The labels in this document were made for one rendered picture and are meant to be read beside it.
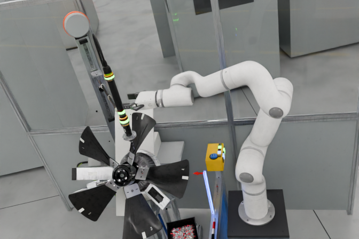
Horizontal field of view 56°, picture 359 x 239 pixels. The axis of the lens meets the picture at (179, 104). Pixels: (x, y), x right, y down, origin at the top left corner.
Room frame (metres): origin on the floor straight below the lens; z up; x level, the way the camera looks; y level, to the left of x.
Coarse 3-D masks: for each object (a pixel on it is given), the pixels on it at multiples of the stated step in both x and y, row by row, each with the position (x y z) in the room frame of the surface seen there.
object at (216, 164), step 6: (210, 144) 1.68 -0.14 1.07; (216, 144) 1.67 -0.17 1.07; (222, 144) 1.65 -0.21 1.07; (210, 150) 1.62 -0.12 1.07; (216, 150) 1.61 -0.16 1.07; (222, 150) 1.60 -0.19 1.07; (222, 156) 1.55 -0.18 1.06; (210, 162) 1.53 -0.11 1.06; (216, 162) 1.52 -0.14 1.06; (222, 162) 1.52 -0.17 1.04; (210, 168) 1.53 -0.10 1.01; (216, 168) 1.52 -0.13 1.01; (222, 168) 1.51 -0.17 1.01
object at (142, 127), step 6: (132, 114) 1.69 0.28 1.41; (138, 114) 1.64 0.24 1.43; (144, 114) 1.61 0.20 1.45; (132, 120) 1.66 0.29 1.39; (138, 120) 1.61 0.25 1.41; (144, 120) 1.58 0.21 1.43; (150, 120) 1.55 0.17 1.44; (132, 126) 1.64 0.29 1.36; (138, 126) 1.58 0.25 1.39; (144, 126) 1.54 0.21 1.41; (150, 126) 1.52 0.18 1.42; (138, 132) 1.55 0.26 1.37; (144, 132) 1.52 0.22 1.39; (138, 138) 1.52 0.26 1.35; (144, 138) 1.49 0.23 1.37; (138, 144) 1.49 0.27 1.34; (132, 150) 1.51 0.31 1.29
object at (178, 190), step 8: (184, 160) 1.45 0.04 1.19; (152, 168) 1.45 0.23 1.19; (160, 168) 1.43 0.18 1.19; (168, 168) 1.42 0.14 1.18; (176, 168) 1.41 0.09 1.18; (152, 176) 1.38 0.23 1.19; (160, 176) 1.38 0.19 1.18; (168, 176) 1.37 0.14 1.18; (176, 176) 1.36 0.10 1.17; (152, 184) 1.34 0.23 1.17; (160, 184) 1.33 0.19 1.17; (168, 184) 1.32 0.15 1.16; (176, 184) 1.31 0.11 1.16; (184, 184) 1.31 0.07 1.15; (168, 192) 1.28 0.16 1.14; (176, 192) 1.28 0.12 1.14; (184, 192) 1.27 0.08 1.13
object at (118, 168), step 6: (126, 162) 1.53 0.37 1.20; (114, 168) 1.44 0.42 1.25; (120, 168) 1.43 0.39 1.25; (126, 168) 1.42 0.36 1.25; (132, 168) 1.44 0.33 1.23; (114, 174) 1.42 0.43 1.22; (126, 174) 1.40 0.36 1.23; (114, 180) 1.40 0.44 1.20; (120, 180) 1.39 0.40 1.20; (126, 180) 1.38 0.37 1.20; (132, 180) 1.39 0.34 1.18; (120, 186) 1.37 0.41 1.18
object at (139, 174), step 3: (138, 168) 1.47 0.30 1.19; (141, 168) 1.47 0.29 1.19; (144, 168) 1.46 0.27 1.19; (147, 168) 1.46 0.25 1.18; (138, 171) 1.44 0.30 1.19; (144, 171) 1.44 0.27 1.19; (147, 171) 1.43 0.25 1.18; (138, 174) 1.42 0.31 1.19; (141, 174) 1.42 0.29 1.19; (144, 174) 1.41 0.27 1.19; (135, 177) 1.40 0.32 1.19; (138, 177) 1.40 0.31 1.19; (144, 177) 1.39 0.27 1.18
